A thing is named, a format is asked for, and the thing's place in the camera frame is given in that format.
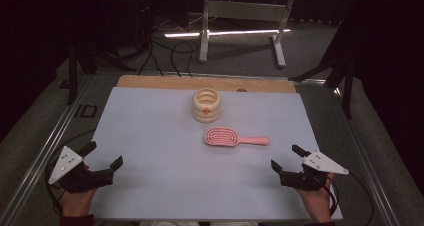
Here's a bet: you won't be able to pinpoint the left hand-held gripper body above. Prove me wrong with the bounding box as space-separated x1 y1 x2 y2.
48 145 115 194

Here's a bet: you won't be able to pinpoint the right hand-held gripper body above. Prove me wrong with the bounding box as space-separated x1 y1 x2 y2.
279 151 350 192

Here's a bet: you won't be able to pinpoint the pink hairbrush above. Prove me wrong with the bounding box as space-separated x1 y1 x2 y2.
204 127 270 147

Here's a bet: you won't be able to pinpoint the cream ribbed cup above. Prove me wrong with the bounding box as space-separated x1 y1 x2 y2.
192 87 222 124

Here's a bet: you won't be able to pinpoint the person's right hand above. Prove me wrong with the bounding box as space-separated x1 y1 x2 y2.
296 172 336 224

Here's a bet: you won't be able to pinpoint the person's left hand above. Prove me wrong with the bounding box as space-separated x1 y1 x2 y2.
59 186 99 218

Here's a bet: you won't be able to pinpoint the white table mat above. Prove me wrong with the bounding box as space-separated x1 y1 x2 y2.
60 86 344 221

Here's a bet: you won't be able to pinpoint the black tripod stand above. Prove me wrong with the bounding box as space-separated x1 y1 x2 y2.
66 40 138 106
288 19 355 120

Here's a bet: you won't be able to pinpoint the white light strip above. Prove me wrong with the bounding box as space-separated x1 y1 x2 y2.
163 28 292 39

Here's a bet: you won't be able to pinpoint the white metal stand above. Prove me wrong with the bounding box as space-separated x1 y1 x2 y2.
198 0 297 69

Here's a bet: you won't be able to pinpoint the aluminium frame rail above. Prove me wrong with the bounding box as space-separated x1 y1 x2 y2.
333 87 401 226
0 75 92 226

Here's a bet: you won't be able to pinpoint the right hand-held gripper cable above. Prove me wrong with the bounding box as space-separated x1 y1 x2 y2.
321 172 375 226

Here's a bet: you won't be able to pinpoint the black floor cables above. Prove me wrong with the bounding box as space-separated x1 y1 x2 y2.
133 19 201 78

